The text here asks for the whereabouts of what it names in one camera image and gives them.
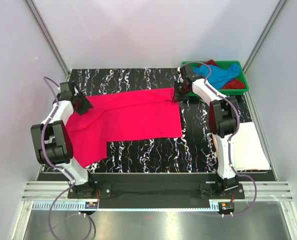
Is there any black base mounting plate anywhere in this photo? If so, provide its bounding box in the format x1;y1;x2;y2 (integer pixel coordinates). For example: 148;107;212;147
68;173;245;211

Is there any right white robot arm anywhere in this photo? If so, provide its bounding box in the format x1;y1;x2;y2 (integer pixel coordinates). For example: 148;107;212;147
173;62;240;198

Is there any blue t shirt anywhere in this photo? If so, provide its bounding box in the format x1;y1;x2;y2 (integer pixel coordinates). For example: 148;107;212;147
192;62;241;90

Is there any black marble pattern mat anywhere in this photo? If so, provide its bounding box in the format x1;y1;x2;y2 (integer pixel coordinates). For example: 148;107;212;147
69;68;253;173

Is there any aluminium front rail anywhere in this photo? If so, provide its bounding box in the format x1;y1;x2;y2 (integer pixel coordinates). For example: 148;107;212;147
23;181;293;202

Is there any purple cable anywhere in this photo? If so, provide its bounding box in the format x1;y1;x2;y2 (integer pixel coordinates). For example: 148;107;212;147
182;61;259;218
42;76;97;238

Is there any folded white t shirt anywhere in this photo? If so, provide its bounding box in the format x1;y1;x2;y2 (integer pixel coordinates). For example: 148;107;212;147
232;122;270;171

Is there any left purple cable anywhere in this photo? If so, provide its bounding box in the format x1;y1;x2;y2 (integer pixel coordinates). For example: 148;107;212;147
42;76;97;238

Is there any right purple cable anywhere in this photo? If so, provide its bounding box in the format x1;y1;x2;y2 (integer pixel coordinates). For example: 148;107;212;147
182;61;259;218

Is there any dark red t shirt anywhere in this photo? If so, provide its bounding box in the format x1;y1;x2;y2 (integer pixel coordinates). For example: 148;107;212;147
205;59;247;90

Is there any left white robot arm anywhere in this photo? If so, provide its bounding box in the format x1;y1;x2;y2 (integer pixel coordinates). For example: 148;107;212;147
30;82;97;198

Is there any green plastic bin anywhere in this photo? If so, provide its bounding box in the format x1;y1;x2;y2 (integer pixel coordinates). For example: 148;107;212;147
180;60;249;97

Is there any pink t shirt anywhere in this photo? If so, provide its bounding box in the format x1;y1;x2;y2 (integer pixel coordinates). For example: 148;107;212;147
65;88;182;167

